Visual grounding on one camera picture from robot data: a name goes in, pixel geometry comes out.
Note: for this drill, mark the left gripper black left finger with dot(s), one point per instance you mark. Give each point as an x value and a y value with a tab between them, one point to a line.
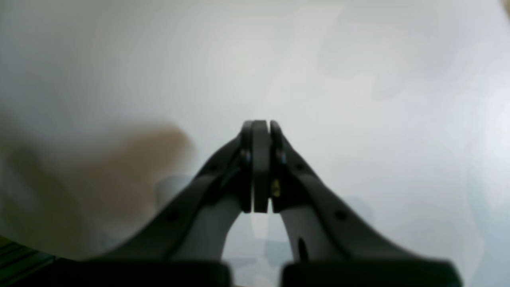
183	245

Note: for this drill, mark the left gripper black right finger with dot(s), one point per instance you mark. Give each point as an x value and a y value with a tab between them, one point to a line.
332	245

